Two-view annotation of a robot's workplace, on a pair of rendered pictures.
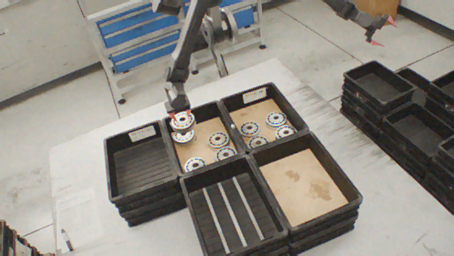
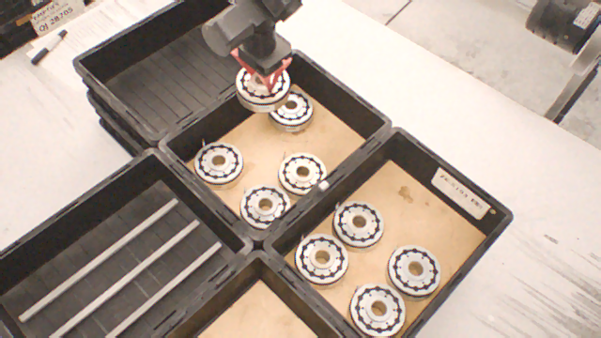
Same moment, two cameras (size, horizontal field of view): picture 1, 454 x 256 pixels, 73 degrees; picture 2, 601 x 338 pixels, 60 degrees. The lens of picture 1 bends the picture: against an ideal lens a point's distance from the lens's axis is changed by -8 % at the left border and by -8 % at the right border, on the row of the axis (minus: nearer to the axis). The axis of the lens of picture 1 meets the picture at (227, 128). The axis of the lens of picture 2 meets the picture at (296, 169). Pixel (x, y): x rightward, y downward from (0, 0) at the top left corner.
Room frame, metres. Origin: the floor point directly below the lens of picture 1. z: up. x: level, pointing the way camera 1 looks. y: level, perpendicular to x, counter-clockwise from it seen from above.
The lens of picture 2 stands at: (0.73, -0.38, 1.79)
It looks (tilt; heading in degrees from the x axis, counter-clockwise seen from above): 58 degrees down; 50
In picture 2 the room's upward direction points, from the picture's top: 7 degrees clockwise
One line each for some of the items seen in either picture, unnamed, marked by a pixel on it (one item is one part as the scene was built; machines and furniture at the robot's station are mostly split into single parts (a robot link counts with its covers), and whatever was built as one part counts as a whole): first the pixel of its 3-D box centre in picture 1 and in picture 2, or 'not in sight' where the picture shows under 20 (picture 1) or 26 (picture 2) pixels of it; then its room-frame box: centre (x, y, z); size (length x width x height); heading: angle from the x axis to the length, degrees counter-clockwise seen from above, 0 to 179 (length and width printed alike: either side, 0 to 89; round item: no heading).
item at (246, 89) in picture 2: (182, 120); (263, 82); (1.09, 0.18, 1.04); 0.10 x 0.10 x 0.01
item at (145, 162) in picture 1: (141, 165); (188, 71); (1.03, 0.42, 0.87); 0.40 x 0.30 x 0.11; 11
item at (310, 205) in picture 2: (261, 114); (391, 232); (1.15, -0.17, 0.92); 0.40 x 0.30 x 0.02; 11
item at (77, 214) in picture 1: (76, 217); (96, 38); (0.93, 0.81, 0.70); 0.33 x 0.23 x 0.01; 17
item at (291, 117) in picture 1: (262, 122); (385, 242); (1.15, -0.17, 0.87); 0.40 x 0.30 x 0.11; 11
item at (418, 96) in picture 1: (410, 97); not in sight; (1.73, -1.43, 0.26); 0.40 x 0.30 x 0.23; 17
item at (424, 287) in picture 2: (276, 118); (414, 269); (1.17, -0.24, 0.86); 0.10 x 0.10 x 0.01
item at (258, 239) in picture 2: (200, 136); (279, 136); (1.09, 0.12, 0.92); 0.40 x 0.30 x 0.02; 11
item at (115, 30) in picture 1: (143, 36); not in sight; (2.91, 0.60, 0.60); 0.72 x 0.03 x 0.56; 107
